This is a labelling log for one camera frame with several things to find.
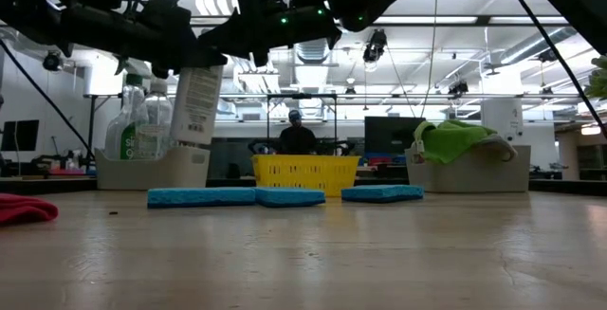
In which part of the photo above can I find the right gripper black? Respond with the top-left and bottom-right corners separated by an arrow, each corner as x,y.
196,0 -> 342,68

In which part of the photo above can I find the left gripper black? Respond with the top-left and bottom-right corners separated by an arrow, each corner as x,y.
61,0 -> 229,80

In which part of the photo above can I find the white lotion bottle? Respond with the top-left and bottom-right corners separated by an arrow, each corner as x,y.
169,65 -> 224,146

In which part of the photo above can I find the green-label spray bottle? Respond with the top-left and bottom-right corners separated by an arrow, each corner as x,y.
103,56 -> 153,161

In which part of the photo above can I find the blue sponge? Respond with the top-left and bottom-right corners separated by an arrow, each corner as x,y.
340,184 -> 425,205
253,186 -> 327,209
147,187 -> 257,210

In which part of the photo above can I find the red cloth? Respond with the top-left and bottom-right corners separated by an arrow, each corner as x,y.
0,192 -> 60,228

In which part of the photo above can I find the green microfiber cloth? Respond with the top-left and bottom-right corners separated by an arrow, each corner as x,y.
413,119 -> 497,165

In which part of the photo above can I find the grey cloth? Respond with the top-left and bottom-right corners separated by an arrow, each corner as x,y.
473,134 -> 519,163

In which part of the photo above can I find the person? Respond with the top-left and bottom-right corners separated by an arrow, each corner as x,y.
276,109 -> 318,155

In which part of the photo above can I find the grey plastic bin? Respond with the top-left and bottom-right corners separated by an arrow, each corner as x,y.
405,145 -> 531,194
94,144 -> 211,191

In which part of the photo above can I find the black ceiling spotlight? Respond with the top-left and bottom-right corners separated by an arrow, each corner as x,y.
538,46 -> 561,64
42,49 -> 63,72

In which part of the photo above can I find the yellow plastic basket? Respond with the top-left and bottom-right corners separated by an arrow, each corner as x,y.
250,154 -> 361,198

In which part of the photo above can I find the large black desk monitor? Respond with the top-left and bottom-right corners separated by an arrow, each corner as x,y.
364,116 -> 427,155

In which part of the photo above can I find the white round pillar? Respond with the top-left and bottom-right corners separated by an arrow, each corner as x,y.
480,98 -> 525,148

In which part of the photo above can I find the green potted plant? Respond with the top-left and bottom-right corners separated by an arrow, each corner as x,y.
583,56 -> 607,101

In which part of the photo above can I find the black hanging camera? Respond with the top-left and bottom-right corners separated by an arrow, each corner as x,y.
362,28 -> 389,64

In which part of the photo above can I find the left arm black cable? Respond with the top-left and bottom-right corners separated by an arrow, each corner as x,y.
0,39 -> 96,159

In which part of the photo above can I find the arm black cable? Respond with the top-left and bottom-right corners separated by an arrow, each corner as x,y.
0,39 -> 96,159
505,0 -> 607,136

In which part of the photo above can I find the dark wall screen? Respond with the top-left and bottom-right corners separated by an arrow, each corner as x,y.
0,119 -> 40,153

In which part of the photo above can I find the thin hanging cord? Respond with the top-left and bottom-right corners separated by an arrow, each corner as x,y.
420,0 -> 438,119

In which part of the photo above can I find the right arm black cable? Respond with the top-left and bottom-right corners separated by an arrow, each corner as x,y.
505,0 -> 607,136

